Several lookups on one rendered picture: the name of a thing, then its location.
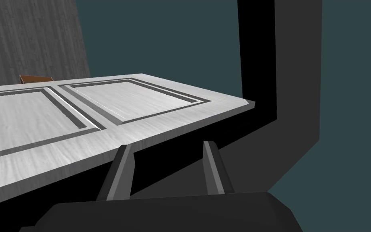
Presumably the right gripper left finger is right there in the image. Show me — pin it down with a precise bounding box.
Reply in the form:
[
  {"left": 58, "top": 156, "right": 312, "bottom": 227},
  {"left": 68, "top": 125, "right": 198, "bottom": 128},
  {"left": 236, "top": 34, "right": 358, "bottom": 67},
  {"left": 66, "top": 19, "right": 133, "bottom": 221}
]
[{"left": 96, "top": 144, "right": 136, "bottom": 202}]

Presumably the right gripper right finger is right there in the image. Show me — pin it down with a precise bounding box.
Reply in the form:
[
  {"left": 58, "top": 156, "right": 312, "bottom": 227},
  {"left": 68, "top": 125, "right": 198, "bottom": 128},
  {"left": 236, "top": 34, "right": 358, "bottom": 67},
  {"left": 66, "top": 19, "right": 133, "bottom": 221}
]
[{"left": 202, "top": 141, "right": 236, "bottom": 196}]

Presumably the white panelled door leaf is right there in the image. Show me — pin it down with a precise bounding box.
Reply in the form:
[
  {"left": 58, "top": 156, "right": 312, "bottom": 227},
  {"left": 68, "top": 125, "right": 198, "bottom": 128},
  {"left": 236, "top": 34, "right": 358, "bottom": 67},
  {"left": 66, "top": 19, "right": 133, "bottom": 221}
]
[{"left": 0, "top": 73, "right": 256, "bottom": 211}]

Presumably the brown wooden furniture piece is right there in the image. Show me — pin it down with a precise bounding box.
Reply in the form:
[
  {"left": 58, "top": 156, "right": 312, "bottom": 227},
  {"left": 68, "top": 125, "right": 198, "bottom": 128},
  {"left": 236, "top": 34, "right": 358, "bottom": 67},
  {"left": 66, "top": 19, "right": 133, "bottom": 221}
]
[{"left": 19, "top": 75, "right": 54, "bottom": 85}]

